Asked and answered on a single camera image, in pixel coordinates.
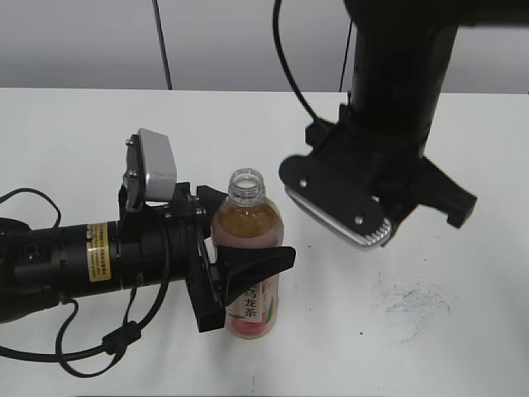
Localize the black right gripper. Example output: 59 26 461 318
305 104 477 240

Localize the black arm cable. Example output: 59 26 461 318
0 187 171 376
271 0 331 129

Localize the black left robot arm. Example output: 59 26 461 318
1 183 296 332

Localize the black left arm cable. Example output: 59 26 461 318
0 187 171 376

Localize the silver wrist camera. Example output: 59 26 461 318
279 152 393 252
122 128 177 213

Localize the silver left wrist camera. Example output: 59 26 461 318
122 128 177 213

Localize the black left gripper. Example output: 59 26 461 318
115 183 296 332

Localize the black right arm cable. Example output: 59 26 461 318
271 0 331 129

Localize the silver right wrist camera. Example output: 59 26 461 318
279 152 393 252

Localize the peach oolong tea bottle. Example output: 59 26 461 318
212 168 284 339

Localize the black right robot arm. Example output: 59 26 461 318
280 1 528 247

